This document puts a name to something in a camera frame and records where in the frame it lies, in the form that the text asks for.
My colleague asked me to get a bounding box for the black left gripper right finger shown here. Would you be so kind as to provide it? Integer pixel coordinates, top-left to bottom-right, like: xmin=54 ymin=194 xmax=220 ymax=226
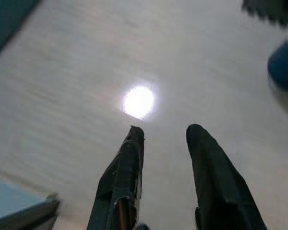
xmin=185 ymin=123 xmax=267 ymax=230

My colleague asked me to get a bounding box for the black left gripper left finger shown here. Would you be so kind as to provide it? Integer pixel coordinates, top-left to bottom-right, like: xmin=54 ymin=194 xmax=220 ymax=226
xmin=86 ymin=125 xmax=145 ymax=230

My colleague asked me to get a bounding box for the blue round trash bin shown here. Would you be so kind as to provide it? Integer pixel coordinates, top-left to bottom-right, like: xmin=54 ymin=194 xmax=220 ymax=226
xmin=267 ymin=23 xmax=288 ymax=91

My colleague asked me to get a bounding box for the black foam floor mat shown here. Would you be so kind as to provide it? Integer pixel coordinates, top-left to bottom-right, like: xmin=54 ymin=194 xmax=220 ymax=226
xmin=241 ymin=0 xmax=288 ymax=26

